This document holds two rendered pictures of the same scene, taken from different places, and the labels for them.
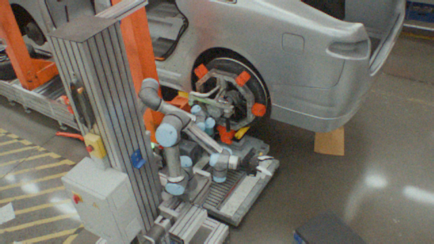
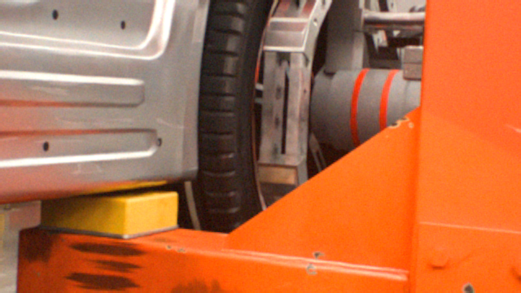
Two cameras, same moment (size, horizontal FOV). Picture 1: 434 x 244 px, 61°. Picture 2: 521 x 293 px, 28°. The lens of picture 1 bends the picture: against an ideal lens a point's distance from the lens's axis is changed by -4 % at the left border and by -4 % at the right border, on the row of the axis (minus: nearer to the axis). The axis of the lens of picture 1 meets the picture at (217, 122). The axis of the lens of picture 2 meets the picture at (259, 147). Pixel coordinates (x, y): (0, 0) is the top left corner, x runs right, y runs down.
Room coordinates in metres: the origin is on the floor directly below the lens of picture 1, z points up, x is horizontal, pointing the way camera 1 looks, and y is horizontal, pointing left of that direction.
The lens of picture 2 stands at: (3.18, 1.63, 0.87)
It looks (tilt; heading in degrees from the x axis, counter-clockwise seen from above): 3 degrees down; 258
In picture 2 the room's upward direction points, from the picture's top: 3 degrees clockwise
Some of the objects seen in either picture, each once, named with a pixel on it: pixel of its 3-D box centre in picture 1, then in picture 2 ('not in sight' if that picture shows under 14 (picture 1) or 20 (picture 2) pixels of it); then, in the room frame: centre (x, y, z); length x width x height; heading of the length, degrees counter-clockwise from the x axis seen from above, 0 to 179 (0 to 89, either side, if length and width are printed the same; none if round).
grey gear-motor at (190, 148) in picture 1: (196, 147); not in sight; (2.78, 0.22, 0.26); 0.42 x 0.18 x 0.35; 144
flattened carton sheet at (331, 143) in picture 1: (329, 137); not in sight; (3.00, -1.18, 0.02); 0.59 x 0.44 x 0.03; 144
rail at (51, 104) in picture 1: (77, 117); not in sight; (3.44, 1.54, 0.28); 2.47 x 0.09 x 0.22; 54
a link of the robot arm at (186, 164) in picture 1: (183, 167); not in sight; (1.78, 0.25, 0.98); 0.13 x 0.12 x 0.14; 163
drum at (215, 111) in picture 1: (220, 104); (381, 111); (2.62, -0.04, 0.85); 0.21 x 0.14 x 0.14; 144
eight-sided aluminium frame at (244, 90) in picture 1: (224, 99); (341, 108); (2.68, -0.08, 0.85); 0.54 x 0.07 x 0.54; 54
